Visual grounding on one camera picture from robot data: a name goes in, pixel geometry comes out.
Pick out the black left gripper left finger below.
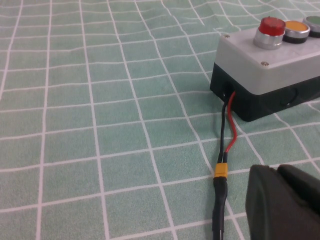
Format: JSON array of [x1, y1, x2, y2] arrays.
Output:
[[245, 164, 320, 240]]

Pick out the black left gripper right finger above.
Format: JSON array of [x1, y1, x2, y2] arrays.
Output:
[[276, 163, 320, 217]]

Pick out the illuminated red push button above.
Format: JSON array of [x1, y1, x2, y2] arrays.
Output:
[[253, 16, 287, 51]]

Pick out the grey black button box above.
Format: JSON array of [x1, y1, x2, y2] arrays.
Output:
[[209, 16, 320, 123]]

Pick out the yellow push button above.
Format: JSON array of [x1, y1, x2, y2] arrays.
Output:
[[282, 20, 312, 45]]

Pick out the green push button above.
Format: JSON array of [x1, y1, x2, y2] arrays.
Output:
[[302, 15, 320, 39]]

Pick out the green white checked tablecloth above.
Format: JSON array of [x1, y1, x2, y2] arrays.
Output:
[[0, 0, 320, 240]]

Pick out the black sleeved power cable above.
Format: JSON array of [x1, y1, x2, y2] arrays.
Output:
[[211, 177, 229, 240]]

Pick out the yellow wire connector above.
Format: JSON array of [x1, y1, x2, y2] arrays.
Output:
[[214, 162, 229, 181]]

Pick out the thin red wire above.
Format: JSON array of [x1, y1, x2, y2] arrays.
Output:
[[223, 90, 239, 162]]

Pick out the thin black wire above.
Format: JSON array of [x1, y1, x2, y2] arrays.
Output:
[[216, 96, 232, 164]]

